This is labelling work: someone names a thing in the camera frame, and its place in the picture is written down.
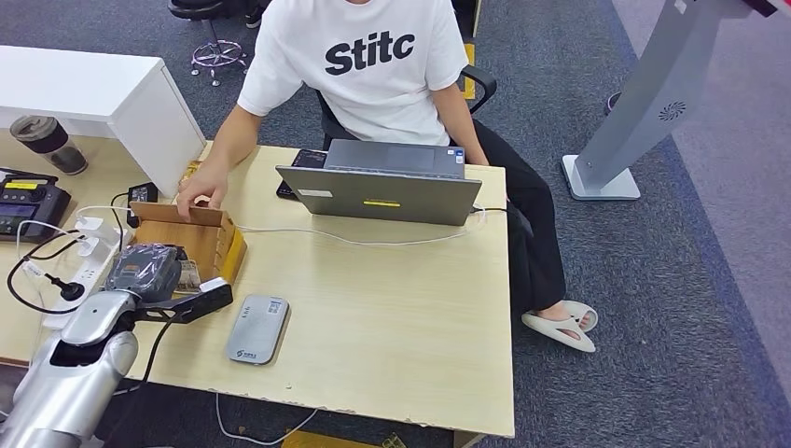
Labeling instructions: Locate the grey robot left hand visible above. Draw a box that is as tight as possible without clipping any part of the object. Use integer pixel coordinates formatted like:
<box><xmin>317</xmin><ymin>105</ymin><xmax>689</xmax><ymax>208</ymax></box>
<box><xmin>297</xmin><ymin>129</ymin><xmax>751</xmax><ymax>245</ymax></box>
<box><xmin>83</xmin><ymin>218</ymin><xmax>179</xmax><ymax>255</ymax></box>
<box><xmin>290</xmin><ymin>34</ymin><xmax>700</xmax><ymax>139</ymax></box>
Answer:
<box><xmin>104</xmin><ymin>243</ymin><xmax>187</xmax><ymax>304</ymax></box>

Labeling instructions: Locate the person's right hand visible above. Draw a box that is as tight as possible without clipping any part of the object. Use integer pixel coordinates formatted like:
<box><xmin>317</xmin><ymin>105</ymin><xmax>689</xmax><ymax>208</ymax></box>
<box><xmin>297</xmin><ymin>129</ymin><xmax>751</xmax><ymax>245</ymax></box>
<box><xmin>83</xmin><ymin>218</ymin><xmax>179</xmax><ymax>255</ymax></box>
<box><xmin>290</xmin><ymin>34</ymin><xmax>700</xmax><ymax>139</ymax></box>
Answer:
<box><xmin>175</xmin><ymin>161</ymin><xmax>229</xmax><ymax>222</ymax></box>

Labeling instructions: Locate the grey card reader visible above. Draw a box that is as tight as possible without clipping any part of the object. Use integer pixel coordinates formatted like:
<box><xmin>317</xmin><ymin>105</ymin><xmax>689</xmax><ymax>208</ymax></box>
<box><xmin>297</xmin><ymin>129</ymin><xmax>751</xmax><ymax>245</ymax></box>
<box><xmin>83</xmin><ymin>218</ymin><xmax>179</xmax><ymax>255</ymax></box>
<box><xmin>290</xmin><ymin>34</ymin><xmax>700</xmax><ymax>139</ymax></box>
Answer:
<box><xmin>225</xmin><ymin>294</ymin><xmax>291</xmax><ymax>366</ymax></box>

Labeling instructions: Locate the person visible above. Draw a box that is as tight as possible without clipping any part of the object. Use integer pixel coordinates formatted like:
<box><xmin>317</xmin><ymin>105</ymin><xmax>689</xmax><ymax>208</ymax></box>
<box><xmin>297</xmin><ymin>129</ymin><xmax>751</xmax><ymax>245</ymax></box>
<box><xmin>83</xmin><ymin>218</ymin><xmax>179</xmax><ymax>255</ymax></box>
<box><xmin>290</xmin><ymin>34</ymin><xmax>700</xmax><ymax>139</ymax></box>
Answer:
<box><xmin>175</xmin><ymin>0</ymin><xmax>600</xmax><ymax>355</ymax></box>

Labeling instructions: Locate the brown cardboard box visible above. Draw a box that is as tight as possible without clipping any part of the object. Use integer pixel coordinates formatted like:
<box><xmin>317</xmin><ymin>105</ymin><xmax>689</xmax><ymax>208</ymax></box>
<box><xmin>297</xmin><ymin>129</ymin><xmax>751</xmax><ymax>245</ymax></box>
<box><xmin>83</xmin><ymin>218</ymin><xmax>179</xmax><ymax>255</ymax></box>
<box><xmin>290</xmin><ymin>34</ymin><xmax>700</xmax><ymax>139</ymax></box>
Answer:
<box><xmin>128</xmin><ymin>201</ymin><xmax>248</xmax><ymax>287</ymax></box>

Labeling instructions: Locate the white power strip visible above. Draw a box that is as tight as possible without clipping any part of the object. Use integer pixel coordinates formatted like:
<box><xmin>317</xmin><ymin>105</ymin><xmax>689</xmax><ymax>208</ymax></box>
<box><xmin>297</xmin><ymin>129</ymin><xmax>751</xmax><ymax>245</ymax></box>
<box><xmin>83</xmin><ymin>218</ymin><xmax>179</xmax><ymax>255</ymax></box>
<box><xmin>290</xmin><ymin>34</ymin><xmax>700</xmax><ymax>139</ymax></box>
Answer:
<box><xmin>41</xmin><ymin>225</ymin><xmax>128</xmax><ymax>330</ymax></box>

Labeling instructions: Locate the black power adapter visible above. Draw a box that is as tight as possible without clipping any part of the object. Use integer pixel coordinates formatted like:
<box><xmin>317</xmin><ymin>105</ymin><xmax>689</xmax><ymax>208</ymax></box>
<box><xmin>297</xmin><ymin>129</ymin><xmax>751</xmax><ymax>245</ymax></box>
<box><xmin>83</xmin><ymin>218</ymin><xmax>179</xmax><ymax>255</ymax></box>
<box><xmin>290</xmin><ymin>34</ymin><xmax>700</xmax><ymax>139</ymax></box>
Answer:
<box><xmin>126</xmin><ymin>181</ymin><xmax>159</xmax><ymax>205</ymax></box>

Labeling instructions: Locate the black smartphone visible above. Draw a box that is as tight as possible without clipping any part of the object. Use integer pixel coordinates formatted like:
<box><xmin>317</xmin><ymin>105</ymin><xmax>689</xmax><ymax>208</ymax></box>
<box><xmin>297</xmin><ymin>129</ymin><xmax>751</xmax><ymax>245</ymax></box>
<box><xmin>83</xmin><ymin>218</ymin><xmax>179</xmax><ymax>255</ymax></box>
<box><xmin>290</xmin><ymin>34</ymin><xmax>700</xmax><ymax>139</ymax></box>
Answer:
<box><xmin>276</xmin><ymin>148</ymin><xmax>327</xmax><ymax>201</ymax></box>

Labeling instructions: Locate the black handheld controller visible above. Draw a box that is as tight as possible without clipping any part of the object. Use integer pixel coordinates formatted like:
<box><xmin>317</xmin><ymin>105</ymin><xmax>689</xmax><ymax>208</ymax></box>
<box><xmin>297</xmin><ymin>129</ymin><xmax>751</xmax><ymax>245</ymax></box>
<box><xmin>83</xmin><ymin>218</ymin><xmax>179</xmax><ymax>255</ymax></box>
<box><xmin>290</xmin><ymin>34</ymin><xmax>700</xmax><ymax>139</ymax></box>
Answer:
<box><xmin>0</xmin><ymin>168</ymin><xmax>72</xmax><ymax>244</ymax></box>

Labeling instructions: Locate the swivel chair with chrome base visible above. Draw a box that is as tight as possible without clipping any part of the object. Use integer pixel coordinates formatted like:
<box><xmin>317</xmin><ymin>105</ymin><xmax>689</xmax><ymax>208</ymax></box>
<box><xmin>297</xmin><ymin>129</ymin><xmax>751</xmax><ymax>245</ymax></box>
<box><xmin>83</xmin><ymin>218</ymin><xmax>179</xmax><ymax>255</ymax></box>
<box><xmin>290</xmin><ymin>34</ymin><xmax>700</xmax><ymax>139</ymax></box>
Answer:
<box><xmin>168</xmin><ymin>0</ymin><xmax>252</xmax><ymax>88</ymax></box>

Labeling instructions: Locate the white cabinet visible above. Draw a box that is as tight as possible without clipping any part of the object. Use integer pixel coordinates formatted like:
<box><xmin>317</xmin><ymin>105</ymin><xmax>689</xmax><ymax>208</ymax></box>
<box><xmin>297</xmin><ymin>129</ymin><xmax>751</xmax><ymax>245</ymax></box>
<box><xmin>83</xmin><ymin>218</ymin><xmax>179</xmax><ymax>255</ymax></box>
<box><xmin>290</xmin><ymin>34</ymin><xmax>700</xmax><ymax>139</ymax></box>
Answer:
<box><xmin>0</xmin><ymin>44</ymin><xmax>207</xmax><ymax>199</ymax></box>

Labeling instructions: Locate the clear tumbler with dark lid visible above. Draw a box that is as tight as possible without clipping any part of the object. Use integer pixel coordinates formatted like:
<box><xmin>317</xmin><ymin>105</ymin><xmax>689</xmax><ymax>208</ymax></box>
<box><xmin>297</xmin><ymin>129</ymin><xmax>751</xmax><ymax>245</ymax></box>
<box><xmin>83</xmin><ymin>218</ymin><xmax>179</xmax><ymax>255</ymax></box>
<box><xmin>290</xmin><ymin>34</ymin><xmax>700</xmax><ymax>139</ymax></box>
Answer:
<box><xmin>8</xmin><ymin>115</ymin><xmax>89</xmax><ymax>176</ymax></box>

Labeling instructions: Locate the grey laptop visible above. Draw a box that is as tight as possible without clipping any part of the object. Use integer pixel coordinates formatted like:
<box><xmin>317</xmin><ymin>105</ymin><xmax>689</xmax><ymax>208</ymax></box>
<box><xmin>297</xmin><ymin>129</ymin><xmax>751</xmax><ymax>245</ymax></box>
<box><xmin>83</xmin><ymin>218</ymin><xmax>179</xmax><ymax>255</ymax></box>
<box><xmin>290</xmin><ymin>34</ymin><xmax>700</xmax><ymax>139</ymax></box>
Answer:
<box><xmin>275</xmin><ymin>138</ymin><xmax>483</xmax><ymax>227</ymax></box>

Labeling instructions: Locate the yellow object under desk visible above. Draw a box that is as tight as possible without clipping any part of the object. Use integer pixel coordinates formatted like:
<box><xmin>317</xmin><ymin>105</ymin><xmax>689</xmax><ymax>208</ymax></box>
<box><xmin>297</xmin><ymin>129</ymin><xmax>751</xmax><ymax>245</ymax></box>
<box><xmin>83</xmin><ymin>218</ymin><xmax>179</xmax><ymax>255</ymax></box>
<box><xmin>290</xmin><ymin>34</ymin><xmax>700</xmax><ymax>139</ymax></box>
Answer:
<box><xmin>283</xmin><ymin>430</ymin><xmax>406</xmax><ymax>448</ymax></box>

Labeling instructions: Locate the yellow strip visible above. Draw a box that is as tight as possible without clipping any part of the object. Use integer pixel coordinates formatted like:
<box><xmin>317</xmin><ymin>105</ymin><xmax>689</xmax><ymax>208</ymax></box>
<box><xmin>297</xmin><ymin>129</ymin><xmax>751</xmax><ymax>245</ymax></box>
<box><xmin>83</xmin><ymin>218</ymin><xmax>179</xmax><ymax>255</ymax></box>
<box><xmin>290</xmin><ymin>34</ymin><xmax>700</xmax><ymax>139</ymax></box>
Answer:
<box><xmin>463</xmin><ymin>43</ymin><xmax>477</xmax><ymax>102</ymax></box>

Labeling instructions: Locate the beige slipper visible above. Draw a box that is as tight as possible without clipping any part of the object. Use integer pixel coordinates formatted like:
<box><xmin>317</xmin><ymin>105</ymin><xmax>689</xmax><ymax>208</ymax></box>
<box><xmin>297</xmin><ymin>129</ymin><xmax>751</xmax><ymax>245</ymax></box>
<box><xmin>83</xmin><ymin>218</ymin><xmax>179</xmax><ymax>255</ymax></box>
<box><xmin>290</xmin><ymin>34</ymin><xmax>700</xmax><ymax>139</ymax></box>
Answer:
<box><xmin>559</xmin><ymin>300</ymin><xmax>600</xmax><ymax>334</ymax></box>
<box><xmin>520</xmin><ymin>311</ymin><xmax>596</xmax><ymax>355</ymax></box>

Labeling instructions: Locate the grey kiosk stand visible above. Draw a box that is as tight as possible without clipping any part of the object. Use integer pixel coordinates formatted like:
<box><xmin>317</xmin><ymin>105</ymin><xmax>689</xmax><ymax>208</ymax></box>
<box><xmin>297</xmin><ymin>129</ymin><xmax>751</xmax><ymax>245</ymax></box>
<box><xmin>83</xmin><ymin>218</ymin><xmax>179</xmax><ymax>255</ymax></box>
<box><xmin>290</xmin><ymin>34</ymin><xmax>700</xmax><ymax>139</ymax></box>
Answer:
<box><xmin>561</xmin><ymin>0</ymin><xmax>752</xmax><ymax>203</ymax></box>

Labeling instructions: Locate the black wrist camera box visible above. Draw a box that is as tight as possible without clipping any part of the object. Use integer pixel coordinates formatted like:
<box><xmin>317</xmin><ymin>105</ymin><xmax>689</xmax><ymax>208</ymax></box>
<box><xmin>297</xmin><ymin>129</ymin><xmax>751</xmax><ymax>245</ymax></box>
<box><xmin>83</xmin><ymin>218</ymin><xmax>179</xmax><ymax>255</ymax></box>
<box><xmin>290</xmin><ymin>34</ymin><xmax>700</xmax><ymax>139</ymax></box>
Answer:
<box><xmin>132</xmin><ymin>276</ymin><xmax>235</xmax><ymax>325</ymax></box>

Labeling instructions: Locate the black plug cable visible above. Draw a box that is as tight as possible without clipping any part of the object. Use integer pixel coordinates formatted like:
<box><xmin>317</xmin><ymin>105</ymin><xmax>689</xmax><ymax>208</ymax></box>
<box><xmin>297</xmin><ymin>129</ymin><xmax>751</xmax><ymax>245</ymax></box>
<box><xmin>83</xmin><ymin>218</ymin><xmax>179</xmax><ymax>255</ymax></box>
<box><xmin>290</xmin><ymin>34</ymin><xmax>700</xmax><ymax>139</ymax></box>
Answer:
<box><xmin>6</xmin><ymin>230</ymin><xmax>88</xmax><ymax>315</ymax></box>

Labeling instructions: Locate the thin white charger cable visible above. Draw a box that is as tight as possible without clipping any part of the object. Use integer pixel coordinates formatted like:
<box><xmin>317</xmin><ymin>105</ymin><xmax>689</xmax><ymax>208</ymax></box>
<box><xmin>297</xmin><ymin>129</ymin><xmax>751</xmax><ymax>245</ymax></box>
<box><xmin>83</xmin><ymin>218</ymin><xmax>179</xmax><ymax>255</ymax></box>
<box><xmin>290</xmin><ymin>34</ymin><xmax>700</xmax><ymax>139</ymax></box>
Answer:
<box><xmin>15</xmin><ymin>204</ymin><xmax>134</xmax><ymax>261</ymax></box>

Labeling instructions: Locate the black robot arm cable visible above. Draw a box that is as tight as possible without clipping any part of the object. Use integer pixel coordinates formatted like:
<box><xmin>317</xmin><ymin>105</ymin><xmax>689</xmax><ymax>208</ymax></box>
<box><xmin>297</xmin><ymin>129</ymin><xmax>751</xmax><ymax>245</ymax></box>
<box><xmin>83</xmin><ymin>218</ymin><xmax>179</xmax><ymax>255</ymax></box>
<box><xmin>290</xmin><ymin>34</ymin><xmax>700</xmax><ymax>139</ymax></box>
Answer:
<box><xmin>140</xmin><ymin>318</ymin><xmax>178</xmax><ymax>385</ymax></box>

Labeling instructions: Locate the white laptop charging cable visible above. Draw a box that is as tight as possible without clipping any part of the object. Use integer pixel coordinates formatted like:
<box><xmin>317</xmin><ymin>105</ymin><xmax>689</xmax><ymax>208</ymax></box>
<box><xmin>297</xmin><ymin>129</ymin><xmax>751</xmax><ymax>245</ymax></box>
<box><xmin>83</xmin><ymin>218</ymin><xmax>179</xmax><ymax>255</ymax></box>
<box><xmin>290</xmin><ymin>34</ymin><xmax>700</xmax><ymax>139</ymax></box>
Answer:
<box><xmin>236</xmin><ymin>207</ymin><xmax>508</xmax><ymax>247</ymax></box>

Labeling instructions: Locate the white cable under desk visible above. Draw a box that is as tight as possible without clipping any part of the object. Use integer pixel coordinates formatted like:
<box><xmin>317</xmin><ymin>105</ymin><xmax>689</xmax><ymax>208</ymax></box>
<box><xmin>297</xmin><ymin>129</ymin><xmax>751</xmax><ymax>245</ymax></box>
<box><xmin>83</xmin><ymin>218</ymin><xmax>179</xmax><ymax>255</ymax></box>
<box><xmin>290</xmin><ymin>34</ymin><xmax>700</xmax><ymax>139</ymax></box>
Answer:
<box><xmin>215</xmin><ymin>391</ymin><xmax>319</xmax><ymax>448</ymax></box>

